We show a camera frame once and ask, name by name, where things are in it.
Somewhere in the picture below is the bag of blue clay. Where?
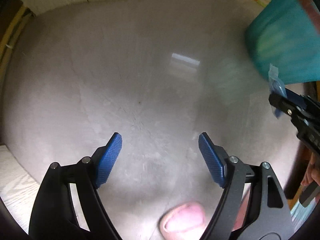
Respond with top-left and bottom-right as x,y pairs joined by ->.
267,63 -> 288,119

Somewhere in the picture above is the person's right hand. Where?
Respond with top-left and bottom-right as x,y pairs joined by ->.
301,153 -> 320,186

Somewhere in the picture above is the pink slipper right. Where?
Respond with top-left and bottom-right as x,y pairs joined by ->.
159,202 -> 206,240

